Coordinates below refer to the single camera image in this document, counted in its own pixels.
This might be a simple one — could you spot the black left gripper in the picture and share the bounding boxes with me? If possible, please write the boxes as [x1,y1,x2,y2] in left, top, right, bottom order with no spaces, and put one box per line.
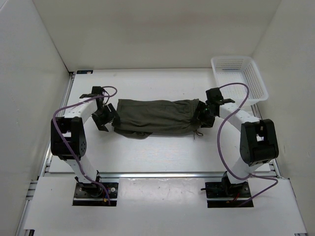
[91,103,120,132]

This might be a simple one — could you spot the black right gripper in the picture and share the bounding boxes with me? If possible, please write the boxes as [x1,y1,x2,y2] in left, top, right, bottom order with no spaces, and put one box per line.
[190,100,217,128]

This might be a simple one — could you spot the olive green shorts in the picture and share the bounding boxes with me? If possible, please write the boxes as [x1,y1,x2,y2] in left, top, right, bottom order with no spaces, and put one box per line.
[112,99,201,139]

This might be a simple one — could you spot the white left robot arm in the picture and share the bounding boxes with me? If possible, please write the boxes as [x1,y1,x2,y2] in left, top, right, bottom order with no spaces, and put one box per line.
[51,86,121,197]

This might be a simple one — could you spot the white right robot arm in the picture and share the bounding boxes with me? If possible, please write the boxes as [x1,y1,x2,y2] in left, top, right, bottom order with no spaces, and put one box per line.
[194,84,279,197]

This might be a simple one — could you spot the white plastic mesh basket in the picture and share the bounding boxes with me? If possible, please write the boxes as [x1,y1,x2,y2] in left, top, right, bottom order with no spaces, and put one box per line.
[211,56,269,105]

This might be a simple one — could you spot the small blue corner label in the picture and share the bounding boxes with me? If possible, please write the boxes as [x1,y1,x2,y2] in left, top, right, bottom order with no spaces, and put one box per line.
[76,70,93,74]

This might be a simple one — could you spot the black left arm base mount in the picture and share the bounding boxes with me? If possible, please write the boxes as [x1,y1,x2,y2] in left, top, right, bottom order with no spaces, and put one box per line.
[72,177,119,207]

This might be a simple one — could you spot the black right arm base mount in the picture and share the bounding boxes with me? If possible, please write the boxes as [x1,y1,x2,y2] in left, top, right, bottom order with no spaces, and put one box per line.
[200,177,254,208]

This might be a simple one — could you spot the aluminium frame rail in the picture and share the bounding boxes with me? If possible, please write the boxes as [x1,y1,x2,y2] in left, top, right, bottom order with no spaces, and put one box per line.
[18,71,281,232]

